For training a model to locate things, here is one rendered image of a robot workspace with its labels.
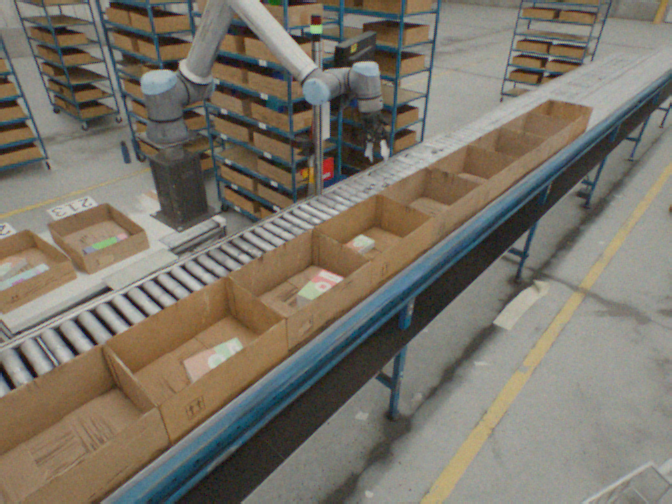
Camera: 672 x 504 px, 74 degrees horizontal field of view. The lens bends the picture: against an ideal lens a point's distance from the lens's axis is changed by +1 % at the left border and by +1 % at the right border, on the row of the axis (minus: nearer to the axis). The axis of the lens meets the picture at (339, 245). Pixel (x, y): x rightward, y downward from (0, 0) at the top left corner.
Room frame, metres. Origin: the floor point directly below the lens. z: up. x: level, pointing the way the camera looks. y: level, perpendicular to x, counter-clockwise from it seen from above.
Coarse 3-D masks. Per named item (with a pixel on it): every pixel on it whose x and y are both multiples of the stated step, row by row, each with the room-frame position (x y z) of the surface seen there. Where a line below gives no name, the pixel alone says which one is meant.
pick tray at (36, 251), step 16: (0, 240) 1.58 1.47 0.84; (16, 240) 1.63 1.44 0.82; (32, 240) 1.66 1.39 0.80; (0, 256) 1.56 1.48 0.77; (16, 256) 1.58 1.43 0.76; (32, 256) 1.59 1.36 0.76; (48, 256) 1.59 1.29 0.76; (64, 256) 1.47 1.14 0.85; (16, 272) 1.47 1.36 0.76; (48, 272) 1.37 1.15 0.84; (64, 272) 1.42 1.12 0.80; (16, 288) 1.28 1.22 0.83; (32, 288) 1.32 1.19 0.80; (48, 288) 1.36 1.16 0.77; (0, 304) 1.23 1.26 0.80; (16, 304) 1.26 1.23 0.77
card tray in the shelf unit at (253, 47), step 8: (248, 40) 2.95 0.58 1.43; (256, 40) 2.89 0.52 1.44; (296, 40) 3.10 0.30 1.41; (304, 40) 3.04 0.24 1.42; (248, 48) 2.96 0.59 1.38; (256, 48) 2.90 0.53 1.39; (264, 48) 2.84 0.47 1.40; (304, 48) 2.81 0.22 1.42; (256, 56) 2.91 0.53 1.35; (264, 56) 2.85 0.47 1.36; (272, 56) 2.80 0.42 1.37
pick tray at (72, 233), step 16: (96, 208) 1.88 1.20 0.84; (112, 208) 1.88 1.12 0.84; (48, 224) 1.72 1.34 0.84; (64, 224) 1.77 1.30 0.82; (80, 224) 1.81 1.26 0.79; (96, 224) 1.86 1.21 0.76; (112, 224) 1.86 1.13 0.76; (128, 224) 1.79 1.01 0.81; (64, 240) 1.58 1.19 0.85; (80, 240) 1.72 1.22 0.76; (96, 240) 1.72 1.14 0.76; (128, 240) 1.61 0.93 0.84; (144, 240) 1.66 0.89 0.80; (80, 256) 1.48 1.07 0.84; (96, 256) 1.50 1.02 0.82; (112, 256) 1.55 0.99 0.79; (128, 256) 1.60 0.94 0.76
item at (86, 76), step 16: (16, 0) 5.72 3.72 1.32; (32, 16) 5.85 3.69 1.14; (48, 16) 5.14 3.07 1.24; (64, 16) 5.91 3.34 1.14; (96, 32) 5.47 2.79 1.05; (32, 48) 5.78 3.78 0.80; (64, 64) 5.14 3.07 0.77; (80, 64) 5.30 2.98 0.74; (64, 80) 5.36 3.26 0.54; (80, 80) 5.37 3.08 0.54; (96, 80) 5.40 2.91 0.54; (48, 96) 5.78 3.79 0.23; (64, 96) 5.40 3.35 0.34; (112, 96) 5.48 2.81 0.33; (64, 112) 5.50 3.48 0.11; (80, 112) 5.15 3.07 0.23; (112, 112) 5.46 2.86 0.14
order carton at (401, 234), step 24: (336, 216) 1.50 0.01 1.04; (360, 216) 1.61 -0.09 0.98; (384, 216) 1.65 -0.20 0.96; (408, 216) 1.57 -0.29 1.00; (432, 216) 1.50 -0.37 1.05; (336, 240) 1.32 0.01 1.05; (384, 240) 1.57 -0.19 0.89; (408, 240) 1.37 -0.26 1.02; (384, 264) 1.26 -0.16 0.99; (408, 264) 1.39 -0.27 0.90
